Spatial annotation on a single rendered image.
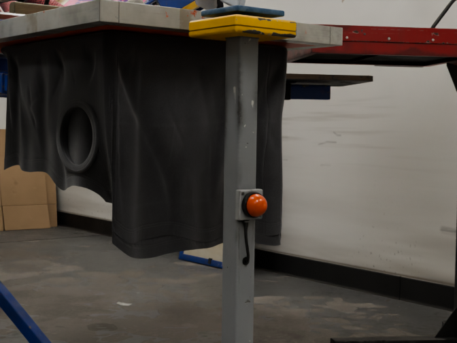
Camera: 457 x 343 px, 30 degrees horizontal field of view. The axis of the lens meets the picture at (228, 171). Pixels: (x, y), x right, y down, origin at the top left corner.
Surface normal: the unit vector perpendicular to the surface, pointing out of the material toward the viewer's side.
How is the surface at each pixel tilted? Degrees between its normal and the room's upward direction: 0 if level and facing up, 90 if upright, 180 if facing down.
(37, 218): 72
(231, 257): 90
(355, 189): 90
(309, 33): 90
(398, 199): 90
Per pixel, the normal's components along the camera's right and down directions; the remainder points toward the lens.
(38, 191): 0.61, -0.16
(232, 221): -0.79, 0.02
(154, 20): 0.61, 0.05
